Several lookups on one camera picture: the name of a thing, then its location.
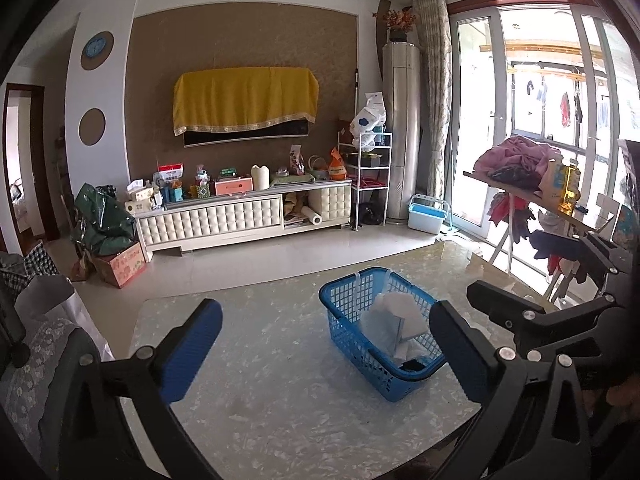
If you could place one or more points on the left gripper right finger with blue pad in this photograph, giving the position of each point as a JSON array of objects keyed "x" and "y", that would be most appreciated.
[{"x": 532, "y": 422}]

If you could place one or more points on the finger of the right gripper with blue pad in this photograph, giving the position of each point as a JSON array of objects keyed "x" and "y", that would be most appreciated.
[
  {"x": 528, "y": 322},
  {"x": 589, "y": 250}
]

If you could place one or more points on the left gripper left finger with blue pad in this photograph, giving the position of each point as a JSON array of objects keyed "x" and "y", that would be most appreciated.
[{"x": 113, "y": 419}]

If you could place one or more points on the white embossed paper towel stack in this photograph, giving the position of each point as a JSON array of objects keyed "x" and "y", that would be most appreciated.
[{"x": 405, "y": 311}]

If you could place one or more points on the light blue cloth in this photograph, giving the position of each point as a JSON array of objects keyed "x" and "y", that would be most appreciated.
[{"x": 380, "y": 329}]

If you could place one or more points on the wooden ironing board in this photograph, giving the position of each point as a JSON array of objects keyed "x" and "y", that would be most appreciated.
[{"x": 510, "y": 205}]

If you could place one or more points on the pink clothes pile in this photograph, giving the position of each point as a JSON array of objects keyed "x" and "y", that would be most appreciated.
[{"x": 517, "y": 161}]

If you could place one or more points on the cardboard box with print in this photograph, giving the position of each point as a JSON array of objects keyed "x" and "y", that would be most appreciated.
[{"x": 118, "y": 270}]

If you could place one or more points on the white tufted tv cabinet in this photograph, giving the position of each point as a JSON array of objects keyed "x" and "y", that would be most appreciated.
[{"x": 257, "y": 215}]

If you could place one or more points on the light blue storage bin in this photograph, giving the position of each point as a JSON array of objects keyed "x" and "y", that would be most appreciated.
[{"x": 427, "y": 214}]

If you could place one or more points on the green plastic bag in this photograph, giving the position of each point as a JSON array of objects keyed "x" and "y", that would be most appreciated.
[{"x": 104, "y": 226}]

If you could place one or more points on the blue plastic basket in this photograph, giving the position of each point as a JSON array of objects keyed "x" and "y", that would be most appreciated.
[{"x": 346, "y": 299}]

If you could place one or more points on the pink drawer box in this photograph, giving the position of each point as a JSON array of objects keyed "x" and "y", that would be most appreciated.
[{"x": 233, "y": 186}]

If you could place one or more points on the white paper towel roll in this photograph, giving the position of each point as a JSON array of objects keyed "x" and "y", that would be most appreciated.
[{"x": 313, "y": 217}]

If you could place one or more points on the white plastic jug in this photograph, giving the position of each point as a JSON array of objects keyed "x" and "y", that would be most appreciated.
[{"x": 260, "y": 177}]

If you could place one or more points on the white metal shelf rack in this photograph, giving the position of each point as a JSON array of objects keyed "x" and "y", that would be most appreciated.
[{"x": 369, "y": 172}]

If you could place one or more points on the orange snack bag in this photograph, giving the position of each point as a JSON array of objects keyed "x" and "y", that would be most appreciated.
[{"x": 336, "y": 169}]

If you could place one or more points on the white standing air conditioner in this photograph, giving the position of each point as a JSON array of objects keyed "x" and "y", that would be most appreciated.
[{"x": 401, "y": 93}]

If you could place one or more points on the beige patterned curtain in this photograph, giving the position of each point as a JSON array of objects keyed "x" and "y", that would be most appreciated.
[{"x": 433, "y": 29}]

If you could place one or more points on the yellow tv cover cloth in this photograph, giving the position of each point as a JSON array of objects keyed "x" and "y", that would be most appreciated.
[{"x": 239, "y": 99}]

